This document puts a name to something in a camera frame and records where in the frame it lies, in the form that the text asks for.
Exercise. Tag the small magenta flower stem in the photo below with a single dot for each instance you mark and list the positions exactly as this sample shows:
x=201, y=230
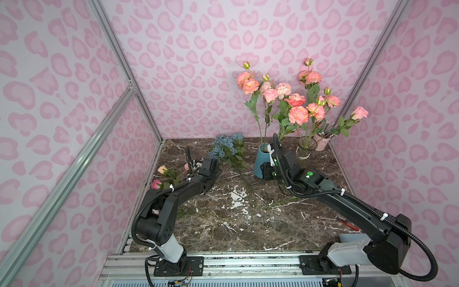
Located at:
x=168, y=176

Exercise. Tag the blue artificial rose bunch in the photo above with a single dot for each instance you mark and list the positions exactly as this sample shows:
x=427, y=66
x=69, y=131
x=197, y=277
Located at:
x=230, y=149

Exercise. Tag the pink artificial rose stem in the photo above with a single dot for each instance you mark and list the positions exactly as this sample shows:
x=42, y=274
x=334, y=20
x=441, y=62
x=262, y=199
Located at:
x=343, y=126

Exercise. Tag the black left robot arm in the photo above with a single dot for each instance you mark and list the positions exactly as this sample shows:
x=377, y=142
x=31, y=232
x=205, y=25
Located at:
x=153, y=225

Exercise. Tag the pink peony spray stem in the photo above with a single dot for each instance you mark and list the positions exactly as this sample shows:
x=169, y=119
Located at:
x=319, y=102

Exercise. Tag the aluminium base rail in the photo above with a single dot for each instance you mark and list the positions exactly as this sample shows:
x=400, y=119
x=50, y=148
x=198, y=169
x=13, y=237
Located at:
x=248, y=269

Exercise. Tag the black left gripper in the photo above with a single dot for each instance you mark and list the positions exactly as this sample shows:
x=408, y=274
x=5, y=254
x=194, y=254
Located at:
x=210, y=167

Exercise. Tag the red handled tool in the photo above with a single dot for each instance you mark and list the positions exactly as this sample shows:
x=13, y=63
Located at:
x=348, y=224

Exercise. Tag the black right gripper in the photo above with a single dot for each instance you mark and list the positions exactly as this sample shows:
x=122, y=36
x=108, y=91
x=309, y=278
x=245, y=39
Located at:
x=272, y=170

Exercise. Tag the large pink rose stem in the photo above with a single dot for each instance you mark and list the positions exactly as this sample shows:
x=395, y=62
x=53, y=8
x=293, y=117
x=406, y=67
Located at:
x=295, y=100

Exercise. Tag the aluminium frame post right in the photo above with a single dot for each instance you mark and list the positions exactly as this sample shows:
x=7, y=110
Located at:
x=397, y=15

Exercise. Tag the aluminium frame post left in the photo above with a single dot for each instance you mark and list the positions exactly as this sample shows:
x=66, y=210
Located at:
x=108, y=31

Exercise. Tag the pink pencil cup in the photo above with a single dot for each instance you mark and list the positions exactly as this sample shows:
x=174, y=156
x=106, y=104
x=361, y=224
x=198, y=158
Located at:
x=321, y=134

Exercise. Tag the teal ceramic vase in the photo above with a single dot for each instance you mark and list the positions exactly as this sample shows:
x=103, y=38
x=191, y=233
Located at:
x=262, y=157

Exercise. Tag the clear glass vase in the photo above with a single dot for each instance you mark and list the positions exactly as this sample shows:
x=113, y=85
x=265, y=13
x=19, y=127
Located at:
x=304, y=150

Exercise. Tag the diagonal aluminium frame bar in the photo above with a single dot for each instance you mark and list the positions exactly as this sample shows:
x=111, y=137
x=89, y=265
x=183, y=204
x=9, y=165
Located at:
x=34, y=231

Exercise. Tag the aluminium frame post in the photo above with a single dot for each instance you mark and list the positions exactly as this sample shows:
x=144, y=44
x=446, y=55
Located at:
x=108, y=31
x=397, y=15

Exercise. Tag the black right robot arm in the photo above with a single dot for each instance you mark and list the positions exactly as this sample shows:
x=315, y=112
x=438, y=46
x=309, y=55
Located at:
x=390, y=237

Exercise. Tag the pale pink rose spray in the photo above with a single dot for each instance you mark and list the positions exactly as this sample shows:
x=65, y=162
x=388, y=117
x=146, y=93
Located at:
x=283, y=89

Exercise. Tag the pink rosebud stem pair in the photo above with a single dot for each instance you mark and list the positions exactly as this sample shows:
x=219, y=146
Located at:
x=269, y=95

